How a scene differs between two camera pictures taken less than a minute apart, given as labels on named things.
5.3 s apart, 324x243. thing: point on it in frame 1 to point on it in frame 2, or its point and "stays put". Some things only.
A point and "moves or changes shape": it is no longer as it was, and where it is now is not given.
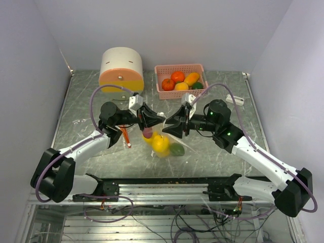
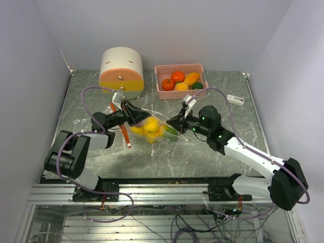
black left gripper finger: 150,119 to 135,115
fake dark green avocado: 197,85 stays put
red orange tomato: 177,76 stays put
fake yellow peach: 181,86 stays put
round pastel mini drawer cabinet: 122,66 stays put
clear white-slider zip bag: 160,142 moves or changes shape
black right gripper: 178,117 stays put
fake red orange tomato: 168,84 stays put
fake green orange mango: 176,149 to 166,129
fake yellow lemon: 161,144 moves or changes shape
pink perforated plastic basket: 174,81 stays put
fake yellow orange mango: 191,78 stays put
